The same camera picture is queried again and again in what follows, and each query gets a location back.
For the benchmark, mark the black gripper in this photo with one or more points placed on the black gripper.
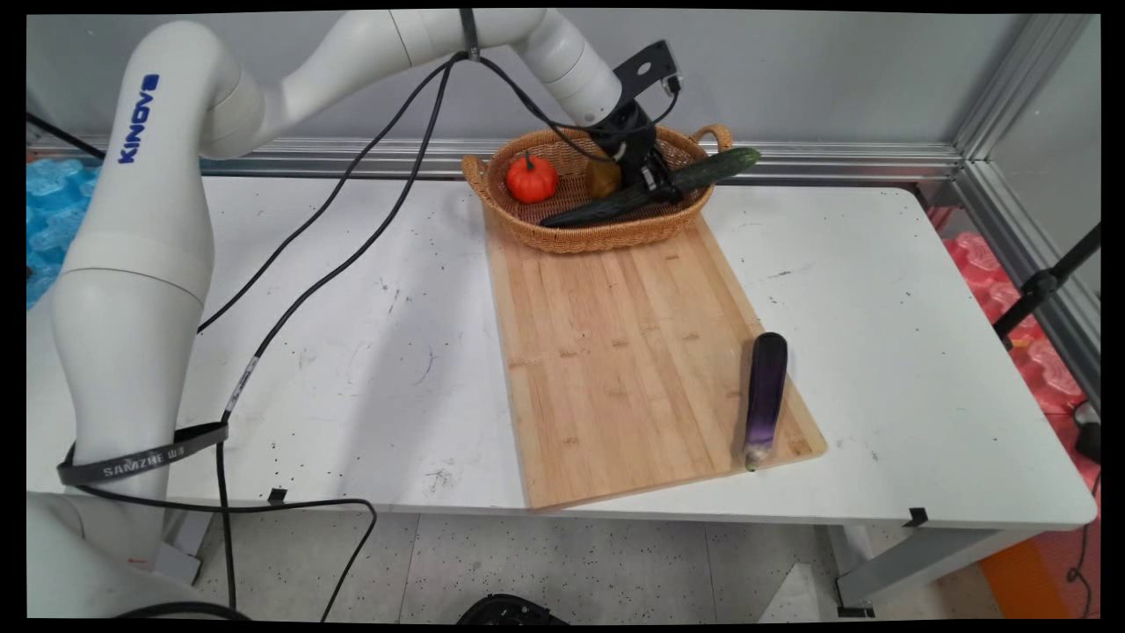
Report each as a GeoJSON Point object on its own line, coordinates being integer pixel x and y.
{"type": "Point", "coordinates": [626, 132]}

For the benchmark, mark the black tape piece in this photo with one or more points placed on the black tape piece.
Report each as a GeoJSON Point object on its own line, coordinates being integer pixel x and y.
{"type": "Point", "coordinates": [917, 517]}
{"type": "Point", "coordinates": [277, 496]}

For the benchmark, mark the long dark green cucumber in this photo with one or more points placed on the long dark green cucumber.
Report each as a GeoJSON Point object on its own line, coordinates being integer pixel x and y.
{"type": "Point", "coordinates": [712, 171]}

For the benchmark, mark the black round device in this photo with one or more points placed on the black round device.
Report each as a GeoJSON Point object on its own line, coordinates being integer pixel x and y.
{"type": "Point", "coordinates": [510, 611]}

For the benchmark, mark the woven wicker basket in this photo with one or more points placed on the woven wicker basket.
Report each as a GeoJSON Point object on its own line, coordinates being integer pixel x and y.
{"type": "Point", "coordinates": [598, 233]}

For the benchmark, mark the purple eggplant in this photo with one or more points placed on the purple eggplant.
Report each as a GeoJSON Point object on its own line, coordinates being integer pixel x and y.
{"type": "Point", "coordinates": [766, 387]}

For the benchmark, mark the short aluminium frame rail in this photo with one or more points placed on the short aluminium frame rail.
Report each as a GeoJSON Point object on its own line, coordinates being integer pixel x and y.
{"type": "Point", "coordinates": [1028, 255]}

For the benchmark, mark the bamboo cutting board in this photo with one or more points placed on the bamboo cutting board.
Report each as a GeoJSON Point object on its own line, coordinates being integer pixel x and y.
{"type": "Point", "coordinates": [633, 369]}

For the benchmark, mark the small white table leg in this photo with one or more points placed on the small white table leg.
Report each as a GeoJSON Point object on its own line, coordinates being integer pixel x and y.
{"type": "Point", "coordinates": [185, 549]}

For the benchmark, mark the red foam packing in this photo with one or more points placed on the red foam packing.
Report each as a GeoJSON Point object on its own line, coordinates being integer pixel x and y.
{"type": "Point", "coordinates": [976, 264]}

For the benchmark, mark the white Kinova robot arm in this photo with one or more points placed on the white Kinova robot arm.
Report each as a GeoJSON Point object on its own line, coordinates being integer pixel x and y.
{"type": "Point", "coordinates": [132, 264]}

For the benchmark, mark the blue foam packing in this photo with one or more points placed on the blue foam packing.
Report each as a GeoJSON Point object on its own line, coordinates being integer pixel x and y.
{"type": "Point", "coordinates": [53, 202]}

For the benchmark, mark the aluminium frame upright post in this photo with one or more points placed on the aluminium frame upright post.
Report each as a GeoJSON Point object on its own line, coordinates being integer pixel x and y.
{"type": "Point", "coordinates": [1024, 79]}

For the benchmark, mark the black tripod foot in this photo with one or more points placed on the black tripod foot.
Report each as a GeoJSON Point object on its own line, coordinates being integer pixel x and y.
{"type": "Point", "coordinates": [1090, 435]}

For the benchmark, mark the long aluminium frame rail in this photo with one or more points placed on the long aluminium frame rail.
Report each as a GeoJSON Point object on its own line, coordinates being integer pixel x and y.
{"type": "Point", "coordinates": [835, 160]}

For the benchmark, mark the black tripod leg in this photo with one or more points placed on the black tripod leg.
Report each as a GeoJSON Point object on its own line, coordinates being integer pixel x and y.
{"type": "Point", "coordinates": [1041, 283]}

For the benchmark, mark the large white table leg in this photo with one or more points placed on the large white table leg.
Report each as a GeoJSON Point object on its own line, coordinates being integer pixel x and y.
{"type": "Point", "coordinates": [923, 558]}

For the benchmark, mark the small orange pumpkin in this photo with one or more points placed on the small orange pumpkin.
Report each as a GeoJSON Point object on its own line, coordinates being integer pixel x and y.
{"type": "Point", "coordinates": [530, 178]}

